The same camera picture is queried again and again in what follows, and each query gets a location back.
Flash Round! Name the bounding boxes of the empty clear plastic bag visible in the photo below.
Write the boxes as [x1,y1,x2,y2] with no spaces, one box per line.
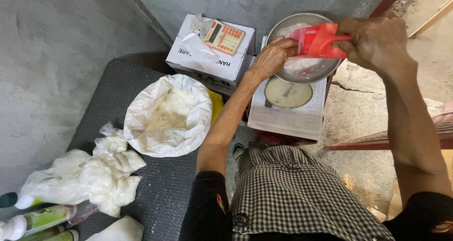
[180,14,221,70]

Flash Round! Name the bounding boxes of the white cardboard box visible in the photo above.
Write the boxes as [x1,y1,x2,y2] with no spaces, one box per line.
[165,13,256,96]

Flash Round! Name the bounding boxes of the red plastic scoop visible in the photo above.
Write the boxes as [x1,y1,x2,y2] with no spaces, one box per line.
[300,23,354,60]

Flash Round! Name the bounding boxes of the yellow plastic bag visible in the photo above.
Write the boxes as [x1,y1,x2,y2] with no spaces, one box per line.
[207,88,224,125]

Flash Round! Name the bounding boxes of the person's left hand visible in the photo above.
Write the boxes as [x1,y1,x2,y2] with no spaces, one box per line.
[248,36,299,82]

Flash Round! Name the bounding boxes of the printed paper sheets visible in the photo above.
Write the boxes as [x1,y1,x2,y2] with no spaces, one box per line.
[247,36,328,141]

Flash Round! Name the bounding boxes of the wooden scrap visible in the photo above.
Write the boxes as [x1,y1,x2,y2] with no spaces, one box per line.
[342,173,355,191]

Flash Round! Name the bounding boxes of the metal scale bowl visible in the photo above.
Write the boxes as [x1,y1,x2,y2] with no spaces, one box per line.
[265,13,342,85]

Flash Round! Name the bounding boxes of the clear plastic bag red print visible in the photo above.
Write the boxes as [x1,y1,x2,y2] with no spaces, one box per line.
[277,23,330,72]

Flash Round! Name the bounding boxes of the white woven sack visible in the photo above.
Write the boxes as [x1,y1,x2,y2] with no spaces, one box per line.
[123,74,213,158]

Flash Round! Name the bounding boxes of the flat plastic bag red print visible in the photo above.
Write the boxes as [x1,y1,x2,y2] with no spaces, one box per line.
[67,200,99,229]

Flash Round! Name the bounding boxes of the chequered shorts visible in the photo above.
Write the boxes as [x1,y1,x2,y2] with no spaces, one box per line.
[230,144,395,241]

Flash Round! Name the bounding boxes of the pile of filled clear bags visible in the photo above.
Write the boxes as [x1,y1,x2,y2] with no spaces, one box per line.
[19,122,147,218]

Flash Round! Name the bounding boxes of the white bottle green label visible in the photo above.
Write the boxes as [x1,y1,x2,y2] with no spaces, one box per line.
[0,204,78,241]

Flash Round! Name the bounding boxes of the red metal post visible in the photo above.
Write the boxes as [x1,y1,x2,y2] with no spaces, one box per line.
[369,0,408,19]

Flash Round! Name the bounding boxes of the wooden plank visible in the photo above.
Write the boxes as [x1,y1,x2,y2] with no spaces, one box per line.
[408,0,453,39]

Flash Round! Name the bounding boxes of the beige calculator orange keys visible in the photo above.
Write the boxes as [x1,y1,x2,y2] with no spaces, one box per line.
[204,19,246,56]

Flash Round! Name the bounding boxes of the large filled white bag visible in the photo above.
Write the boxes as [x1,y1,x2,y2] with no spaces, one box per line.
[85,216,144,241]

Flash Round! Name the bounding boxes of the person's right hand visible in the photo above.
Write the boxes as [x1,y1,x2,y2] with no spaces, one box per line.
[334,16,419,77]

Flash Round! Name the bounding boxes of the green and white shoe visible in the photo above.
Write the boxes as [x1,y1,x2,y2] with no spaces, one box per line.
[232,143,246,160]

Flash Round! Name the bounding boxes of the white bottle dark green cap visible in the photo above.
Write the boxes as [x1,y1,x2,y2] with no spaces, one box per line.
[0,191,44,211]

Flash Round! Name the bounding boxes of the white flakes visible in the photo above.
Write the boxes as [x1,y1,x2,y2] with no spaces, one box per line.
[146,88,197,131]

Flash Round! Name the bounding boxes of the dark rubber mat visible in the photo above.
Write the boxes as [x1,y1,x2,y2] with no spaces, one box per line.
[65,59,248,241]

